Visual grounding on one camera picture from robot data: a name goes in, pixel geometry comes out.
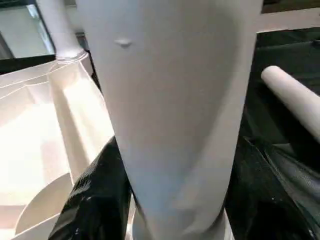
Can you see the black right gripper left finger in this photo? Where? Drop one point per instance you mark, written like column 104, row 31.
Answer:
column 95, row 200

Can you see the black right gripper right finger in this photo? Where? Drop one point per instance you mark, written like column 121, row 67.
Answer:
column 270, row 200

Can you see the white plastic table top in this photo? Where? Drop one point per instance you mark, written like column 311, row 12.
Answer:
column 35, row 135

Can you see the white plastic table leg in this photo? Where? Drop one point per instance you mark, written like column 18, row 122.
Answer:
column 170, row 100
column 60, row 27
column 300, row 100

